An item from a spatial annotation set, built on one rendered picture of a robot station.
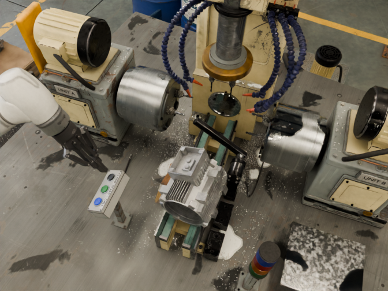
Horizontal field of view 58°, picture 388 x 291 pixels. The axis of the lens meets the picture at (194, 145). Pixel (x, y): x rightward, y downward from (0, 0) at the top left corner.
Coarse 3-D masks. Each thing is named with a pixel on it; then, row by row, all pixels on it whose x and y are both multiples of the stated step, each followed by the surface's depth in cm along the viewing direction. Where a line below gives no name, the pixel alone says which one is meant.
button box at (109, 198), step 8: (120, 176) 125; (128, 176) 129; (104, 184) 125; (112, 184) 123; (120, 184) 125; (96, 192) 124; (112, 192) 122; (120, 192) 125; (104, 200) 120; (112, 200) 122; (88, 208) 121; (96, 208) 119; (104, 208) 118; (112, 208) 122; (96, 216) 123; (104, 216) 120
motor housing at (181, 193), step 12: (216, 168) 128; (180, 180) 123; (204, 180) 124; (168, 192) 122; (180, 192) 120; (192, 192) 121; (204, 192) 121; (216, 192) 124; (168, 204) 129; (180, 204) 133; (216, 204) 127; (180, 216) 132; (192, 216) 131; (204, 216) 119
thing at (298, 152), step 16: (288, 112) 131; (304, 112) 132; (272, 128) 129; (288, 128) 128; (304, 128) 128; (320, 128) 129; (272, 144) 130; (288, 144) 129; (304, 144) 127; (320, 144) 127; (272, 160) 135; (288, 160) 132; (304, 160) 129
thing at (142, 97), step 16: (128, 80) 140; (144, 80) 139; (160, 80) 139; (128, 96) 139; (144, 96) 138; (160, 96) 137; (176, 96) 149; (128, 112) 142; (144, 112) 140; (160, 112) 138; (160, 128) 144
